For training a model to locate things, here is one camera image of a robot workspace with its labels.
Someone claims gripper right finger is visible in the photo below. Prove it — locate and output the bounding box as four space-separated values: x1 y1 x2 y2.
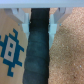
47 7 73 37

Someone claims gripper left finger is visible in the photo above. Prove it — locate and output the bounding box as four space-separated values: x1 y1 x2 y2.
10 7 32 35

